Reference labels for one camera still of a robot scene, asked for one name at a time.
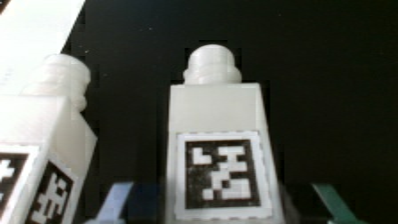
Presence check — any white leg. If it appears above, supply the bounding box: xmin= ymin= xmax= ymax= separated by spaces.
xmin=165 ymin=45 xmax=286 ymax=224
xmin=0 ymin=54 xmax=96 ymax=224

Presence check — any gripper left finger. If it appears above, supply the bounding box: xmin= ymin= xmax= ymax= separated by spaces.
xmin=85 ymin=182 xmax=133 ymax=224

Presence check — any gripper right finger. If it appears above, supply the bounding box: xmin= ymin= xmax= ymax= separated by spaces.
xmin=313 ymin=183 xmax=370 ymax=224

